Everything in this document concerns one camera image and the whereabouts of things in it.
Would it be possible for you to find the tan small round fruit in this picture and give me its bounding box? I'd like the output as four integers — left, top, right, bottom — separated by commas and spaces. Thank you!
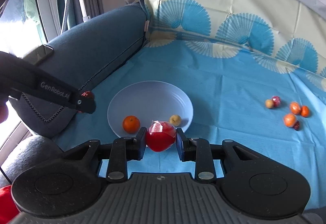
265, 99, 274, 109

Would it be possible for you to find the dark red dried jujube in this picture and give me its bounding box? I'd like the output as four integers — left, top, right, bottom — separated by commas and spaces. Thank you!
80, 91, 95, 99

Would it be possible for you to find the light blue round plate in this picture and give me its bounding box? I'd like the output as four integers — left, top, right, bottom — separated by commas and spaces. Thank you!
107, 81, 193, 137

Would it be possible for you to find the pink round candy fruit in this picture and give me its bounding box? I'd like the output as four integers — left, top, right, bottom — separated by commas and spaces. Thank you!
271, 96, 281, 108

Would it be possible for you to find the orange tangerine on plate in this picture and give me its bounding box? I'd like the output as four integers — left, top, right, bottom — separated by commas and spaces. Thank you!
122, 115, 140, 134

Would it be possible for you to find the orange wrapped fruit upper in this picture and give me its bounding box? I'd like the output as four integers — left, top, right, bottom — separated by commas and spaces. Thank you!
290, 102, 301, 115

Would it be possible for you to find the red fruit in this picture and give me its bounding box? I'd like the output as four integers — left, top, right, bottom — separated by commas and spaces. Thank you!
146, 120, 176, 152

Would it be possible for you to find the red object bottom left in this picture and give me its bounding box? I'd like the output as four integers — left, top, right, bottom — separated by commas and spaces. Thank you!
0, 185, 19, 224

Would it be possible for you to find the orange wrapped fruit lower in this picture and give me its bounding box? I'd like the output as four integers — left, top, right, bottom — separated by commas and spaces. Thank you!
283, 113, 297, 127

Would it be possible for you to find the left hand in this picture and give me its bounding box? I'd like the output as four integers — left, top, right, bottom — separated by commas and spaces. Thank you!
0, 94, 9, 123

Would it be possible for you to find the small yellow longan on plate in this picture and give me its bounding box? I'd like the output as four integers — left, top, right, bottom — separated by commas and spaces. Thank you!
169, 115, 182, 127

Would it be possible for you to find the small orange kumquat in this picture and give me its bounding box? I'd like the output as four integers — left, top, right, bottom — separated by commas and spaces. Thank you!
301, 105, 310, 117

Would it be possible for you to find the orange wrapped fruit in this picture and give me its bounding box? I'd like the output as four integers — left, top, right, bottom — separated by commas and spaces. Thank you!
283, 113, 297, 127
290, 102, 301, 115

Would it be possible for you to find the blue patterned cloth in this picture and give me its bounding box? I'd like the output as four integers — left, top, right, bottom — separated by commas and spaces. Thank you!
54, 0, 326, 212

